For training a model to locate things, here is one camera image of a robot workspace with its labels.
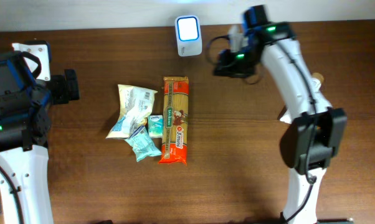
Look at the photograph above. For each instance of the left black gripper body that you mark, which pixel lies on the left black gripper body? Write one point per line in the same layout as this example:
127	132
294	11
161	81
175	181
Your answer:
60	89

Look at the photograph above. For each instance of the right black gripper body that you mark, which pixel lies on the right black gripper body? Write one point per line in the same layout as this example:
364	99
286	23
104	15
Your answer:
240	65

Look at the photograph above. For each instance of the orange spaghetti pasta pack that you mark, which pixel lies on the orange spaghetti pasta pack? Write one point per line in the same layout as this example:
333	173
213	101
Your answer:
174	144

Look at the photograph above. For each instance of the cream white snack bag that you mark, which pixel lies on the cream white snack bag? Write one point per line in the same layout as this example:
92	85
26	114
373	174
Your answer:
136	104

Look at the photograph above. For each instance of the white cream tube gold cap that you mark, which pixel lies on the white cream tube gold cap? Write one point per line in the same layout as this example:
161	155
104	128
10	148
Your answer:
285	115

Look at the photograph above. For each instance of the small teal snack bag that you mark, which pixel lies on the small teal snack bag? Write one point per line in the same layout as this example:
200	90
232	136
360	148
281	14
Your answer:
142	145

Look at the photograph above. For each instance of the green Kleenex tissue pack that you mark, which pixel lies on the green Kleenex tissue pack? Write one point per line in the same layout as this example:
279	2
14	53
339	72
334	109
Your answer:
155	126

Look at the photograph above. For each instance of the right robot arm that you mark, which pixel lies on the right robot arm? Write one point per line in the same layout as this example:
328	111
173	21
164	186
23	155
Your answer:
314	135

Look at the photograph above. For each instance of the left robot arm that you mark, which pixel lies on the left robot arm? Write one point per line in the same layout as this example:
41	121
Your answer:
24	126

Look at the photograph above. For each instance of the white barcode scanner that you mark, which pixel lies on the white barcode scanner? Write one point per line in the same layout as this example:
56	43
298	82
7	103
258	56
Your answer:
188	35

